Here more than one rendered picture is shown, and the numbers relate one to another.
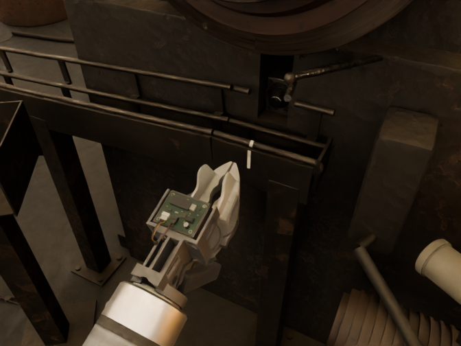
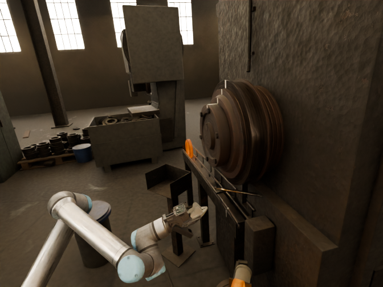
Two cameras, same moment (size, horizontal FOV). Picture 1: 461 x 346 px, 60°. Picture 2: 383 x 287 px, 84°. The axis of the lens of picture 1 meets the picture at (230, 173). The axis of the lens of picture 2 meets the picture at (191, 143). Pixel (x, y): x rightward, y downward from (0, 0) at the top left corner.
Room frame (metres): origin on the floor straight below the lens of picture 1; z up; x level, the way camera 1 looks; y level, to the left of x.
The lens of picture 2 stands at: (-0.15, -0.65, 1.40)
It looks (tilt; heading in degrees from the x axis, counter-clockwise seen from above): 19 degrees down; 51
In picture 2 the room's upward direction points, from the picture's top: 4 degrees counter-clockwise
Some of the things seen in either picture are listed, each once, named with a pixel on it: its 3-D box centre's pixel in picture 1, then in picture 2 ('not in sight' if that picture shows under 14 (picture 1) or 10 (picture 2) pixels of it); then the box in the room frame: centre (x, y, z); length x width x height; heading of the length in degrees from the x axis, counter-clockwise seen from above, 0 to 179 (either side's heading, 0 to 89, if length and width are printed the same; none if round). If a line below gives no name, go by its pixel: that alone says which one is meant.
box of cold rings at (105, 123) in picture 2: not in sight; (127, 137); (1.22, 2.71, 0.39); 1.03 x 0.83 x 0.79; 157
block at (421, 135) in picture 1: (389, 183); (259, 245); (0.49, -0.27, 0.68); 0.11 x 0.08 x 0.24; 153
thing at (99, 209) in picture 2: not in sight; (94, 234); (0.09, 0.94, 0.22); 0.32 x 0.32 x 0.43
